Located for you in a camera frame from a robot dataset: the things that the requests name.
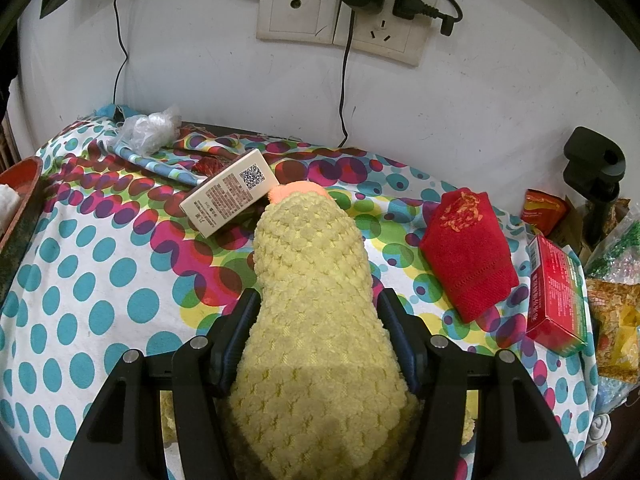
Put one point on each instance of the polka dot cloth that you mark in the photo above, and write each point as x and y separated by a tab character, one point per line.
100	285

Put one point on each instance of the beige wall plate round hole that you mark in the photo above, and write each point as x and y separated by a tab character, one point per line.
295	7

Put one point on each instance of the small white cloth bundle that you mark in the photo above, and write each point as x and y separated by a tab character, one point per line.
599	432

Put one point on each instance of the yellow snack packet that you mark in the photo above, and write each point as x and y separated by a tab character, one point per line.
617	330

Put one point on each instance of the round red tray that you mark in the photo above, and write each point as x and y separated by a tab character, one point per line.
20	240

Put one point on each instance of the small red wrapper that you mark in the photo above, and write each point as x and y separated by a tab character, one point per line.
212	165

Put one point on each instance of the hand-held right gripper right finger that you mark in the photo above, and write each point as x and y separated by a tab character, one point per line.
404	357

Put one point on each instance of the black clamp stand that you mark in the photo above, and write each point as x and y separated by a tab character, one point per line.
595	160

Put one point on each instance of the red towel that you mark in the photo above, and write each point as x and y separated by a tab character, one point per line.
470	255

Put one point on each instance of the clear plastic bag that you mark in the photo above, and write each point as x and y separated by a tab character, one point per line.
147	130

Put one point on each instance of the red snack packet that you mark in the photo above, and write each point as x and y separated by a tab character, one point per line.
545	210

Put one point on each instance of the yellow plush duck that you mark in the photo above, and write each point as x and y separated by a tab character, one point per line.
315	320

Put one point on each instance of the black power plug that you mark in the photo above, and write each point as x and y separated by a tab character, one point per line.
407	5

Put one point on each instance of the beige wall power socket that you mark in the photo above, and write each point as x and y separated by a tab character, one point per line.
382	35

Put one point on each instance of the white box with printed label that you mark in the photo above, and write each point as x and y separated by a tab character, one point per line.
230	192

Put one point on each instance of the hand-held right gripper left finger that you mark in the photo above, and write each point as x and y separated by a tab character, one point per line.
231	360

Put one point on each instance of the red cardboard box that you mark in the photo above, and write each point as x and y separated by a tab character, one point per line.
557	295

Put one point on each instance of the blue plastic bag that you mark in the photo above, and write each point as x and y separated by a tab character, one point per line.
617	392

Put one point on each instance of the clear bag with green contents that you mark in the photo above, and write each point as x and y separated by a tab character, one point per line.
617	255

